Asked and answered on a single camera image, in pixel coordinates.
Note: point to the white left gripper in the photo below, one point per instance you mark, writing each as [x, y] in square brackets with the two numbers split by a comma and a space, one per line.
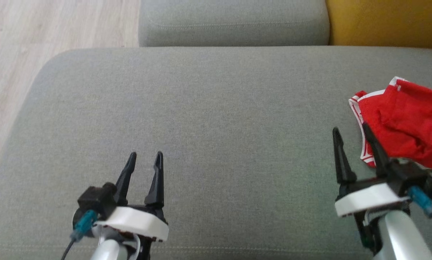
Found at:
[136, 222]

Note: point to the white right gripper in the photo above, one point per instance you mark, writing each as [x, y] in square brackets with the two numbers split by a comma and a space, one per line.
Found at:
[367, 200]

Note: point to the red jersey shirt white sleeves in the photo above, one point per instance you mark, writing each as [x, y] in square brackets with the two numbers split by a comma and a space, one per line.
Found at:
[367, 108]

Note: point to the red shorts white stripe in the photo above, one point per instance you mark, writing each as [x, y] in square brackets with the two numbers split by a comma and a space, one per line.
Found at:
[418, 122]

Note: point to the grey sofa seat cushion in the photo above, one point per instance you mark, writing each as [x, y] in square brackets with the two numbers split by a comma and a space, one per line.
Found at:
[219, 126]

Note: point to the yellow sofa cushion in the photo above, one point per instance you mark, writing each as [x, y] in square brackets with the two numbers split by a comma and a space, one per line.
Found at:
[385, 21]

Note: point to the grey sofa back cushion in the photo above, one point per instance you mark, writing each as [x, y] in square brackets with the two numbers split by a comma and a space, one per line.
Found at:
[234, 21]

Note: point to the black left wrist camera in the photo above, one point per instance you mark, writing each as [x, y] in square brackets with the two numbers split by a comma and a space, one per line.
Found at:
[96, 198]

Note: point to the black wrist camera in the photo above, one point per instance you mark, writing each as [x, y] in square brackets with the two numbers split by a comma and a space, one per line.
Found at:
[96, 198]
[410, 175]

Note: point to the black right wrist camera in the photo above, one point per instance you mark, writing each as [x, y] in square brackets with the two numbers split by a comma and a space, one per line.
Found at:
[410, 175]

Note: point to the teal left camera connector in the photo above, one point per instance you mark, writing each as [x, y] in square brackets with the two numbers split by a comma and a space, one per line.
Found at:
[84, 224]

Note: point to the teal camera connector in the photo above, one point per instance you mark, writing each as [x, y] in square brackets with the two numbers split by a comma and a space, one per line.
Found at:
[421, 200]
[84, 224]

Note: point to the teal right camera connector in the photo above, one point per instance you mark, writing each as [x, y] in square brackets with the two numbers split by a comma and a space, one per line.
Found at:
[421, 200]

